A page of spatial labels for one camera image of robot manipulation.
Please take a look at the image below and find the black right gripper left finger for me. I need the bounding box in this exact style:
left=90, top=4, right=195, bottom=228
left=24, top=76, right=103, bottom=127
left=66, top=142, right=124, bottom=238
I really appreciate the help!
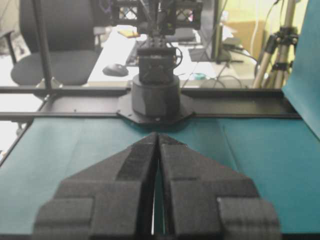
left=33, top=133, right=158, bottom=240

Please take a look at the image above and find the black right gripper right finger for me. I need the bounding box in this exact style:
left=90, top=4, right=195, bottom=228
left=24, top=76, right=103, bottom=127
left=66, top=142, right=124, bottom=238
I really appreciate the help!
left=158, top=134, right=281, bottom=240

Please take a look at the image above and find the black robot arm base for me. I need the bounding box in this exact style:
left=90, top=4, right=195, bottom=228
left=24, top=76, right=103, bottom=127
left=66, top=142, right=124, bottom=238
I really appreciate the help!
left=110, top=0, right=203, bottom=125

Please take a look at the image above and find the teal table cloth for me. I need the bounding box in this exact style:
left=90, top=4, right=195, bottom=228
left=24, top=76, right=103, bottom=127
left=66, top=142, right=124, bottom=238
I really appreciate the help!
left=0, top=118, right=320, bottom=235

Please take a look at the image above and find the black computer mouse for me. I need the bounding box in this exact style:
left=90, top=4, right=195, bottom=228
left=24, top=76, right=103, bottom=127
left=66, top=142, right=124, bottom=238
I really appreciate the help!
left=102, top=63, right=129, bottom=77

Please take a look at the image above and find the black monitor stand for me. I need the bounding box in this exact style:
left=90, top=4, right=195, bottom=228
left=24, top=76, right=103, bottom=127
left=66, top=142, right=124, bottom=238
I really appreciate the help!
left=212, top=23, right=241, bottom=64

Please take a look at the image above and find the teal backdrop sheet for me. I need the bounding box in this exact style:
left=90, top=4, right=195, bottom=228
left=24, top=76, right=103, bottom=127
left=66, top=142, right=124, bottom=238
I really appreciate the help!
left=282, top=0, right=320, bottom=137

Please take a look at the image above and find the black office chair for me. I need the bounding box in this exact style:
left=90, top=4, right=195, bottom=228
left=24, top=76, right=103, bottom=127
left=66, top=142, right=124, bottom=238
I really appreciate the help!
left=10, top=0, right=99, bottom=86

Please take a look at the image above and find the black metal frame rail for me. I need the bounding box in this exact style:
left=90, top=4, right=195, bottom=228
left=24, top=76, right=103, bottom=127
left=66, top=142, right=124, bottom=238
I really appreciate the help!
left=0, top=86, right=301, bottom=124

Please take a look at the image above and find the black vertical frame post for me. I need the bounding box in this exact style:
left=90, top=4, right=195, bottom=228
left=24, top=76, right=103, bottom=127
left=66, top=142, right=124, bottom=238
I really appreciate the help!
left=31, top=0, right=53, bottom=90

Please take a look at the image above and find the silver camera tripod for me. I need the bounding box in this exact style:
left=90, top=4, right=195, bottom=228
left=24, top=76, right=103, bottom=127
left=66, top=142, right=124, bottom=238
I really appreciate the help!
left=252, top=0, right=299, bottom=89

